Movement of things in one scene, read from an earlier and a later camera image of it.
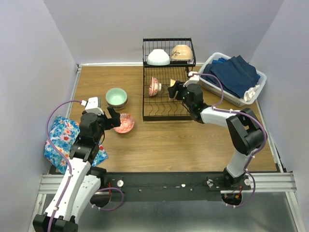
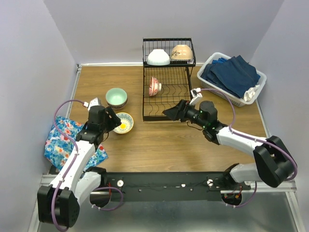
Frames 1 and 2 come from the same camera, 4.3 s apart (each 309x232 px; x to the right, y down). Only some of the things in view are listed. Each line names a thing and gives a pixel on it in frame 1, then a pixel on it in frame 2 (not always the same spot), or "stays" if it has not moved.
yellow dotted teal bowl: (172, 82) to (127, 123)
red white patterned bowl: (154, 87) stays
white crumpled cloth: (249, 93) stays
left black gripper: (111, 123) stays
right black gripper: (177, 86) to (180, 110)
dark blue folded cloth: (237, 75) stays
